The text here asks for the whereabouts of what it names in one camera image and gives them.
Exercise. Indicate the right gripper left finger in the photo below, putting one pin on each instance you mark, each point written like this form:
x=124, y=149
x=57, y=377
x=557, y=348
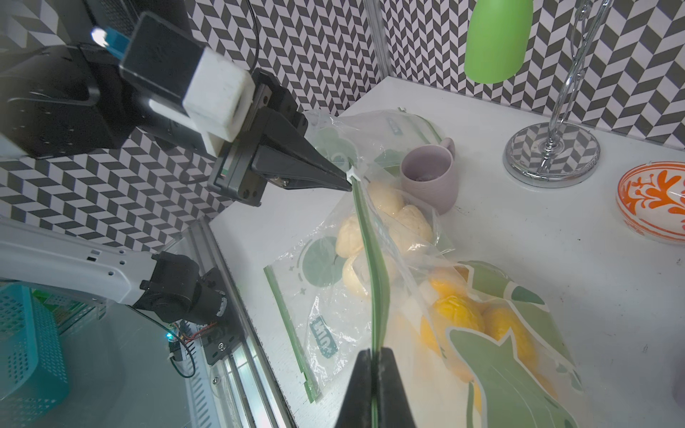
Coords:
x=356, y=408

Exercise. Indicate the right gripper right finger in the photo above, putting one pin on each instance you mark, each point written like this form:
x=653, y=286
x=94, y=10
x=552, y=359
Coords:
x=393, y=408

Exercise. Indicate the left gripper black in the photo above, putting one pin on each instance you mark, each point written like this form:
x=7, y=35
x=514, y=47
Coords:
x=271, y=148

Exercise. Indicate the zip bag with orange fruit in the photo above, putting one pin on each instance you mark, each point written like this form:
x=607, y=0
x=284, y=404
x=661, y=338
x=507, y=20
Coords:
x=514, y=374

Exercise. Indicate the zip bag with green pears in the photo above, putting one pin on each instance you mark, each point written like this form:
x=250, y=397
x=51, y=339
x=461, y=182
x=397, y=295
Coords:
x=381, y=137

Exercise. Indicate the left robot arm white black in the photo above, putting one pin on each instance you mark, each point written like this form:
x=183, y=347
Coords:
x=95, y=132

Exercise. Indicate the zip bag with beige fruit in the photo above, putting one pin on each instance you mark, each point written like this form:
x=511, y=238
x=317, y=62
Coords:
x=322, y=285

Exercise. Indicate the lilac mug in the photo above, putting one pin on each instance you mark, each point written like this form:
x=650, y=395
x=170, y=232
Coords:
x=429, y=173

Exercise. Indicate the green plastic goblet upside down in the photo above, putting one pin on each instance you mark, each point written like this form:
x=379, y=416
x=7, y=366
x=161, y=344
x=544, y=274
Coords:
x=497, y=38

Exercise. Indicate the chrome mug tree stand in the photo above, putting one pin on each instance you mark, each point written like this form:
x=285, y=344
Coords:
x=557, y=153

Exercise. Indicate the teal plastic crate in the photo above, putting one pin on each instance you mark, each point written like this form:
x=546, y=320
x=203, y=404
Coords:
x=34, y=378

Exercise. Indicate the orange patterned small bowl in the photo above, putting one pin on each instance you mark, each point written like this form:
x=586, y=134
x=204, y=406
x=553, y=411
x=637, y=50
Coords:
x=650, y=198

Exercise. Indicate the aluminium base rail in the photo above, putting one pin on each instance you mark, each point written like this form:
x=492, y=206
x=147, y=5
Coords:
x=234, y=385

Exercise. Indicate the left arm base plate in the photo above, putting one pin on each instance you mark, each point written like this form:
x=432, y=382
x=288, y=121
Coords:
x=228, y=332

